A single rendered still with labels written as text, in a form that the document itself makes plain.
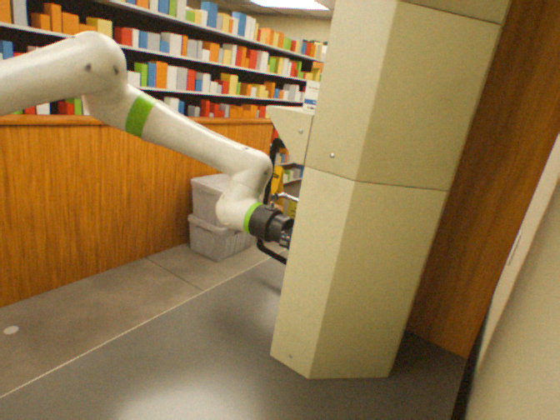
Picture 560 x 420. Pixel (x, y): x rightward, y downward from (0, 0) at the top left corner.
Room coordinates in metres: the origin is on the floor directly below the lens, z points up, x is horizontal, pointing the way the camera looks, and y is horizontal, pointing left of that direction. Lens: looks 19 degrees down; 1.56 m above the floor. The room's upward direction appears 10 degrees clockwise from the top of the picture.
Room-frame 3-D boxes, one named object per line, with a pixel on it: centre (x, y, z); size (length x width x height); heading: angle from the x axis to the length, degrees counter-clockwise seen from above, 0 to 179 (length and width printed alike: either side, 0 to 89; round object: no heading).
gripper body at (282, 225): (0.89, -0.04, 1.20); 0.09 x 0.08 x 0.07; 59
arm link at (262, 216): (0.92, 0.03, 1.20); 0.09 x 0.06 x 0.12; 149
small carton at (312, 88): (0.85, -0.04, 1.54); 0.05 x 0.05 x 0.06; 78
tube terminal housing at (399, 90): (0.80, -0.22, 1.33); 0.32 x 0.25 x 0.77; 149
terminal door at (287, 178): (1.10, -0.06, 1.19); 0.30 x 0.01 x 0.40; 51
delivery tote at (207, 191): (3.15, 0.47, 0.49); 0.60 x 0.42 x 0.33; 149
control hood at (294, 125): (0.89, -0.07, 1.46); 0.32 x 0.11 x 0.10; 149
